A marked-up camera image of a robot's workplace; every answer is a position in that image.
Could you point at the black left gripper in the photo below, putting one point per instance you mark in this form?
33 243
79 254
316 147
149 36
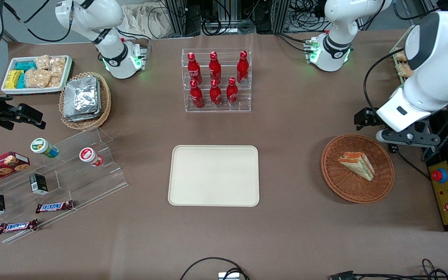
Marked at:
368 116

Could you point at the triangle sandwich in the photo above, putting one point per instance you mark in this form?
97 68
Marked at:
358 165

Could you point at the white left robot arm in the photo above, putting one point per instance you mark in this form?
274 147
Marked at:
434 89

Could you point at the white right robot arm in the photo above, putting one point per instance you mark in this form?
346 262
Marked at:
91 19

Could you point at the white rectangular snack tray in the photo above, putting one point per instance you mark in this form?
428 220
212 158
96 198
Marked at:
8 91

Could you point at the snack tray with crackers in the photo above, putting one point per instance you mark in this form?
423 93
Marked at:
403 68

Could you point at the round brown wicker basket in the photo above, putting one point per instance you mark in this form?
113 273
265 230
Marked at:
340 182

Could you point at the oval wicker basket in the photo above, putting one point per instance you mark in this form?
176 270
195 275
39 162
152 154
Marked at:
105 101

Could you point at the cream plastic tray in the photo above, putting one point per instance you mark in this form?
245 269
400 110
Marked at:
214 175

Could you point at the yellow snack package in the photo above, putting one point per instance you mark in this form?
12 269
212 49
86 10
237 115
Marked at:
13 79

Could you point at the red emergency stop button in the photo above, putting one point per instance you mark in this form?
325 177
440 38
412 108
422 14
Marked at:
439 175

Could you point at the rice cracker pack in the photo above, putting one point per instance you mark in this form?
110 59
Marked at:
57 66
37 78
42 62

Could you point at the teal snack package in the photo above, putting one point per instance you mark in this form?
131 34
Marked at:
26 65

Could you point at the green lidded cup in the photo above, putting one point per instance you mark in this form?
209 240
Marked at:
43 147

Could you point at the silver foil packet stack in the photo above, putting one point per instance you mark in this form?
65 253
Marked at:
81 99

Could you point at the red lidded cup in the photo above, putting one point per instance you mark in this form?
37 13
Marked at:
90 156

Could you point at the snickers chocolate bar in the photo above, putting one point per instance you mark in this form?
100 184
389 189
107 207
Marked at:
17 226
54 207

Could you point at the clear acrylic stepped display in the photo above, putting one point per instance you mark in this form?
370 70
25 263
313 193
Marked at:
91 186

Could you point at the beige cloth bag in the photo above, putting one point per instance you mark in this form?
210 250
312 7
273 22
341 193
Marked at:
142 21

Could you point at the red cola bottle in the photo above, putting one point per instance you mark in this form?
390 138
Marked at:
216 96
215 68
194 70
232 94
197 97
242 68

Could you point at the clear acrylic bottle rack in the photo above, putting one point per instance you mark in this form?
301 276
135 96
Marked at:
224 111

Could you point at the small grey device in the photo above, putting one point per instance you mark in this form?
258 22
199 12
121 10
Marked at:
228 276

